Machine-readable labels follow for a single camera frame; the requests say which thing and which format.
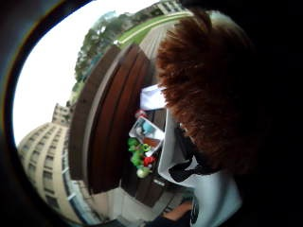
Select pale distant building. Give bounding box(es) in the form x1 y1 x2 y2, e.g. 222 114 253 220
156 0 186 15

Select the person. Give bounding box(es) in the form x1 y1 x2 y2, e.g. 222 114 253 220
156 107 244 227

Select blue round toy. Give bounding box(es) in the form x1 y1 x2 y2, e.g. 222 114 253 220
141 120 154 134

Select green trees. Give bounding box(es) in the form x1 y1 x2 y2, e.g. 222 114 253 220
73 10 135 83

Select small red toy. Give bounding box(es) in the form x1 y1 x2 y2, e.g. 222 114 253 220
143 155 156 167

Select red small object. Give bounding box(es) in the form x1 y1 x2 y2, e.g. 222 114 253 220
134 109 149 119

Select white cloth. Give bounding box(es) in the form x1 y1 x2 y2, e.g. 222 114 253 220
139 84 168 112

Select beige tall building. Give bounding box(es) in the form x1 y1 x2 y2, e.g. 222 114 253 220
16 103 83 225

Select brown wooden bench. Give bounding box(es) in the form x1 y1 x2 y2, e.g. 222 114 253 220
68 43 152 195

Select clear plastic box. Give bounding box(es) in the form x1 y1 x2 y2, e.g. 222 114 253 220
128 115 166 156

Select glass balcony railing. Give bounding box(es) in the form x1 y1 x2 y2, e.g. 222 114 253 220
62 148 102 225

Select green soft toy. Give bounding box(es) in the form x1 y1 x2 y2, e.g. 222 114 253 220
127 137 152 167

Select green and white round toy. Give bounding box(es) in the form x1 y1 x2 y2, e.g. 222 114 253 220
135 166 152 180

